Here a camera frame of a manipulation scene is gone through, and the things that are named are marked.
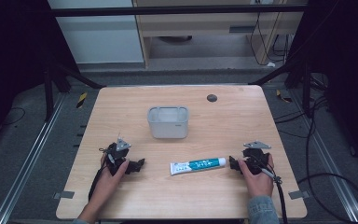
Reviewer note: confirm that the aluminium floor rail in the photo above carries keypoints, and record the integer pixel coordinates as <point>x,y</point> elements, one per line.
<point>28,158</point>
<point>329,158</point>

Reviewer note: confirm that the light wooden desk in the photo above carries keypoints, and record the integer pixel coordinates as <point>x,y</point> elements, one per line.
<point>199,26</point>

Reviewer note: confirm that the yellow and black tape strip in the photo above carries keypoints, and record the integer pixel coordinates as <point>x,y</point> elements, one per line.
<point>283,97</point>
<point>81,100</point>

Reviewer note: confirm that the person's right hand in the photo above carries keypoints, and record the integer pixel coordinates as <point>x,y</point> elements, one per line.
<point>259,183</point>

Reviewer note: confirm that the dark curtain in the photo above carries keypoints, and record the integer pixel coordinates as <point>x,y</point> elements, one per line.
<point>12,46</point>
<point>345,62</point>

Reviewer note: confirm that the person's left hand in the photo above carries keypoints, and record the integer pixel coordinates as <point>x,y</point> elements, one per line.
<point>108,183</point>

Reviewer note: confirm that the grey table grommet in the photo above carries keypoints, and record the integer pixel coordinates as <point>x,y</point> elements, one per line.
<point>212,98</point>

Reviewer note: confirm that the grey plastic container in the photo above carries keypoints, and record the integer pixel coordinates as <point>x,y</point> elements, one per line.
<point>168,124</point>

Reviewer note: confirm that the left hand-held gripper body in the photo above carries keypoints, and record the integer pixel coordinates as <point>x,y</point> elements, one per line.
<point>117,154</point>

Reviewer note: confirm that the white cabinet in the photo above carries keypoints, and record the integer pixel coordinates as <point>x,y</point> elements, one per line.
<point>99,40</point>

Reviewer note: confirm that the white and teal toothpaste tube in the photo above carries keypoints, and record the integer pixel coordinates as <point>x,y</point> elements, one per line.
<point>199,165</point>

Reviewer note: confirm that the grey table bracket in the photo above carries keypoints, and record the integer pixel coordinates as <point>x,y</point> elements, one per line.
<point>299,194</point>
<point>64,195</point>

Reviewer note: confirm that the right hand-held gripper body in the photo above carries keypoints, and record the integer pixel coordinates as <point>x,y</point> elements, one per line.
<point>256,155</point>

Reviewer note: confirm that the black metal stand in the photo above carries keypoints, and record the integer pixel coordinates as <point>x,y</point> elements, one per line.
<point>48,93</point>
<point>306,93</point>

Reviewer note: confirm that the black horizontal bar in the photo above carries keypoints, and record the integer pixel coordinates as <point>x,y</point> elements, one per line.
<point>167,10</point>

